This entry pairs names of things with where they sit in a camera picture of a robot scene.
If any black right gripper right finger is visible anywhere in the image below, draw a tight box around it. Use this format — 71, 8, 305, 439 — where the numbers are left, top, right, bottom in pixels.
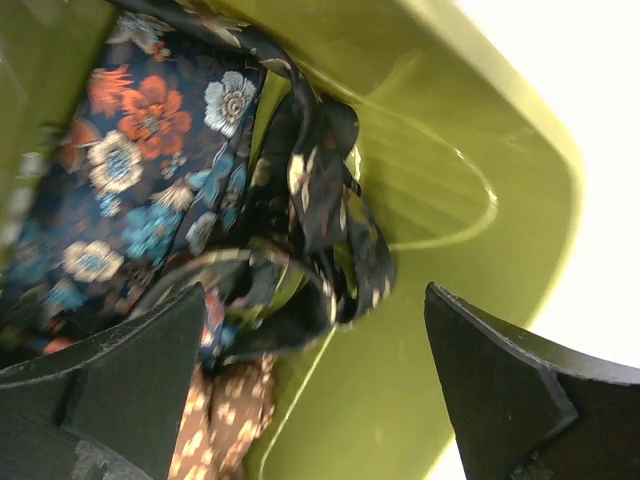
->
424, 282, 639, 480

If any navy floral tie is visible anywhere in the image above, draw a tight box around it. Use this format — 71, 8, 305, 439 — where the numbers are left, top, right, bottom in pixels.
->
1, 12, 266, 366

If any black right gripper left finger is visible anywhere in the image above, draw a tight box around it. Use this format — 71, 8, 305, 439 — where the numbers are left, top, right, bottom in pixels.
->
1, 285, 205, 479

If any black gold floral tie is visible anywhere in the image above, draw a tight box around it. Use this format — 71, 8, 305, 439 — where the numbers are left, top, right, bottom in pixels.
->
124, 1, 395, 365

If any olive green plastic bin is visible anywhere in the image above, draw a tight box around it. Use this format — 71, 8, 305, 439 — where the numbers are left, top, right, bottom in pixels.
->
1, 1, 574, 479

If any brown floral tie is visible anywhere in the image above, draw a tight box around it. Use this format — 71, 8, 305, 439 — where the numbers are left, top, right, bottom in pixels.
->
167, 356, 275, 480

